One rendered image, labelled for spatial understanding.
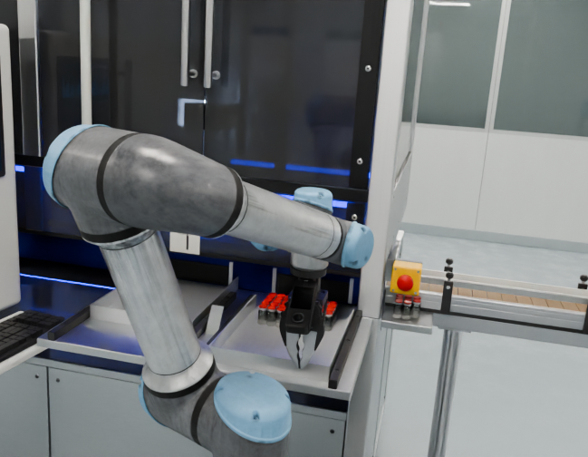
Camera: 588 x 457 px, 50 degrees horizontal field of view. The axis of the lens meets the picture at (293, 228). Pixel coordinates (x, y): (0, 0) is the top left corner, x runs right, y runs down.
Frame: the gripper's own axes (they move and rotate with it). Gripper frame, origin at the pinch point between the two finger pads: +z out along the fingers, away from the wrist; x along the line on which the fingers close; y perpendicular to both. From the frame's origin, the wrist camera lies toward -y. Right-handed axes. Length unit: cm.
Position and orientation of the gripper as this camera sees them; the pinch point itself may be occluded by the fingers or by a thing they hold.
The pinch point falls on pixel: (299, 364)
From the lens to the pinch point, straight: 130.7
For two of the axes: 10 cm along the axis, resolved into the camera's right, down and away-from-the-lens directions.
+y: 2.3, -2.3, 9.5
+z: -0.6, 9.7, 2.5
